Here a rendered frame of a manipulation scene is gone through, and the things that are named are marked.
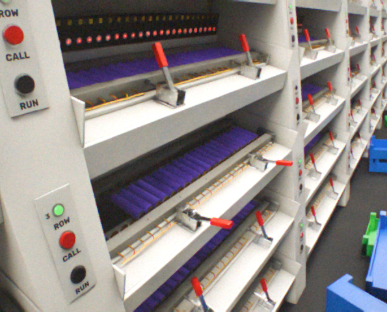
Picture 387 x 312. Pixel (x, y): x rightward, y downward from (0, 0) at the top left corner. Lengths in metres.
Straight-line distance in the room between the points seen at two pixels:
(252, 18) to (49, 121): 0.65
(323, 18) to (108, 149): 1.28
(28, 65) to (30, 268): 0.19
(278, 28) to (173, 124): 0.46
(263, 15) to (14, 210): 0.72
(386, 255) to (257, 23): 0.88
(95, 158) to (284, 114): 0.59
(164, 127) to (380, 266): 0.99
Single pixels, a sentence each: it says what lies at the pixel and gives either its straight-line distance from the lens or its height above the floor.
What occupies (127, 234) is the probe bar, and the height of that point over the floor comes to 0.56.
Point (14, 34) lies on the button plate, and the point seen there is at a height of 0.83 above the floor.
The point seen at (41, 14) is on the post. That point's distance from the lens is 0.35.
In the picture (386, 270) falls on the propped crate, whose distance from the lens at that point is 1.28.
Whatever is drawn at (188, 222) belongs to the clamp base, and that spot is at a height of 0.53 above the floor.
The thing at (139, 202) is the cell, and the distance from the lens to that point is 0.57.
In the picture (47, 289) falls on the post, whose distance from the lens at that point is 0.38.
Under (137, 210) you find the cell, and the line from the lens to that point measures 0.55.
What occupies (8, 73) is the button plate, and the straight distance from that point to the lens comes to 0.32.
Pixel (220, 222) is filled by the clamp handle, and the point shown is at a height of 0.54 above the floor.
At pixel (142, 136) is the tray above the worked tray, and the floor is 0.70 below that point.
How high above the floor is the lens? 0.80
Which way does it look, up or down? 18 degrees down
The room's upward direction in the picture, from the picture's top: 8 degrees counter-clockwise
